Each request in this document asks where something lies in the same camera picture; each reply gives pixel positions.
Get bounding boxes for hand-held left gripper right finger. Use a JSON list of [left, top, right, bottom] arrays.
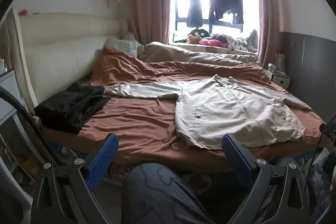
[[222, 133, 311, 224]]

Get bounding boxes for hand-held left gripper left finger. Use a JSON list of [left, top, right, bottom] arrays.
[[31, 133, 119, 224]]

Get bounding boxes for beige jacket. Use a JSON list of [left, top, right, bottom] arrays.
[[105, 74, 313, 152]]

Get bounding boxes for black folded clothes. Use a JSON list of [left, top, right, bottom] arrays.
[[34, 83, 112, 135]]

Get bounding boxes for pile of mixed clothes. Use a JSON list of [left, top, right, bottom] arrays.
[[210, 30, 259, 51]]

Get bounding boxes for dark hanging clothes row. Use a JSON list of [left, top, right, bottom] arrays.
[[209, 0, 244, 25]]

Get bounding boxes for brown bed sheet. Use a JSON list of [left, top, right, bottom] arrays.
[[39, 46, 327, 172]]

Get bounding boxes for person's left leg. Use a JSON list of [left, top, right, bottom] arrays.
[[122, 163, 218, 224]]

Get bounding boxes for white nightstand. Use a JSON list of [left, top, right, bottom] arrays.
[[264, 69, 291, 88]]

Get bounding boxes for bottles on nightstand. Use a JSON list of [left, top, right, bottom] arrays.
[[268, 53, 286, 75]]

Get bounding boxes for cream padded headboard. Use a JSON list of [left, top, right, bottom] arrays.
[[7, 7, 134, 114]]

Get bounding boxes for pale green pillow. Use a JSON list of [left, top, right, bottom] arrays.
[[106, 38, 139, 58]]

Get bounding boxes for beige duvet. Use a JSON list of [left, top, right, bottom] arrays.
[[139, 42, 263, 67]]

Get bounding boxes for white bedside cabinet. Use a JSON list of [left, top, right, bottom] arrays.
[[0, 67, 42, 203]]

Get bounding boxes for pink cloth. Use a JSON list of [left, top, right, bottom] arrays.
[[199, 39, 228, 48]]

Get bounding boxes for black plush toy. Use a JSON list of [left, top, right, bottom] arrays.
[[187, 28, 210, 44]]

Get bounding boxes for dark hanging garment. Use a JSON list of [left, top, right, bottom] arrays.
[[186, 0, 204, 28]]

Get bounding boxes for window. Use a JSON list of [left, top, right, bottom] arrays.
[[172, 0, 259, 45]]

